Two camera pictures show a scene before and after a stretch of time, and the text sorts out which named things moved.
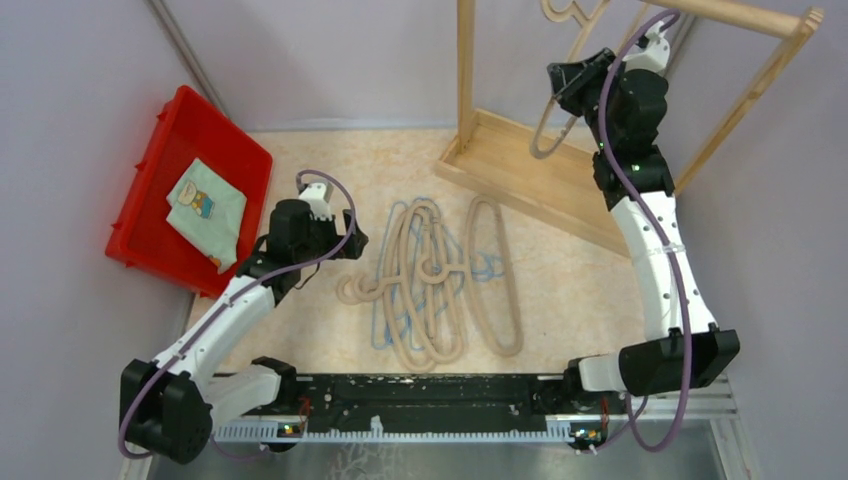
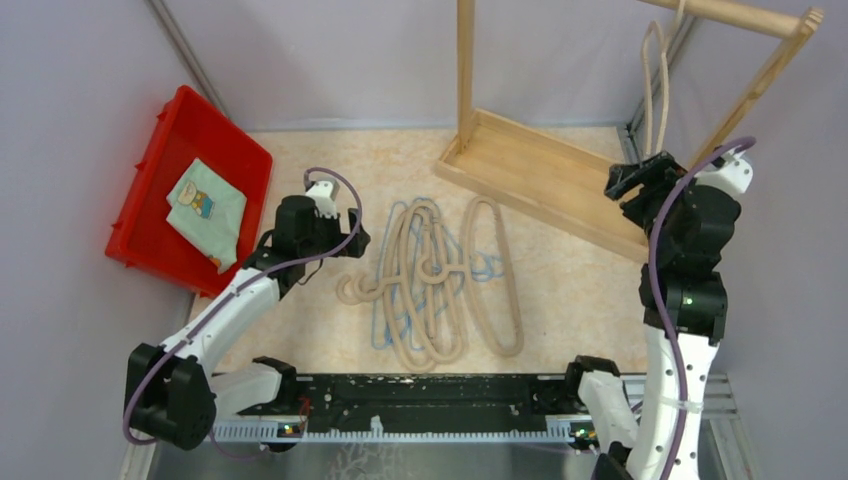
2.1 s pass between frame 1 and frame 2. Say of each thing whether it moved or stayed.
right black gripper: moved
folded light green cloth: stayed
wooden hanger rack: stayed
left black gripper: stayed
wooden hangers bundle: moved
